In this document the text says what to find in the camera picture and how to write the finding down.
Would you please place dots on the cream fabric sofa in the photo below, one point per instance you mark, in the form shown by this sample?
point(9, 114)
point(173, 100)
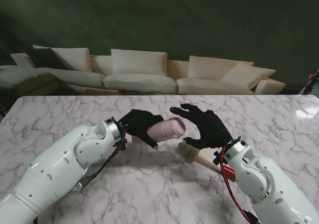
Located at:
point(139, 82)

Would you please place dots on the white stand with orange clamp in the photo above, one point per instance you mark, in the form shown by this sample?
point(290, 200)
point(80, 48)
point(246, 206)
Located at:
point(307, 85)

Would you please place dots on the dark brown cushion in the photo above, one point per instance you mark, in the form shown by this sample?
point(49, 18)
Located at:
point(45, 58)

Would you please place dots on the small cream cushion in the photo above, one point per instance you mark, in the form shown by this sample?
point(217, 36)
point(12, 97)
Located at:
point(21, 59)

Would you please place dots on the cream sofa cushion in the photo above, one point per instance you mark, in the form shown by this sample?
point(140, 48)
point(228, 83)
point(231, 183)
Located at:
point(249, 76)
point(209, 66)
point(138, 62)
point(74, 58)

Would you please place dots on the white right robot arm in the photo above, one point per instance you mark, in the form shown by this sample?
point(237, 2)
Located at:
point(269, 184)

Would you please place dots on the pink thermos lid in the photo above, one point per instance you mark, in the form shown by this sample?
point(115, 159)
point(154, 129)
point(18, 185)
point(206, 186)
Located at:
point(177, 128)

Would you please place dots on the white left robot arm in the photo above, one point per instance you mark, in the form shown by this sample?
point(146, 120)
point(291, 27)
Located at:
point(54, 166)

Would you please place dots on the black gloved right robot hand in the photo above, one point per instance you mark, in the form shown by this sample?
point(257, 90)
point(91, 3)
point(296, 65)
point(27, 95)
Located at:
point(211, 129)

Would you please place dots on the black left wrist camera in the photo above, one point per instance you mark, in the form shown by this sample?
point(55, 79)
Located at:
point(120, 145)

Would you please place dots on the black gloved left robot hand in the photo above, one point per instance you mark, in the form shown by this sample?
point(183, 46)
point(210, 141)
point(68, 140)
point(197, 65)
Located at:
point(139, 124)

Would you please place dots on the pink thermos bottle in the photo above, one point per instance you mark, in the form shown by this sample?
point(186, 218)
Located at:
point(154, 134)

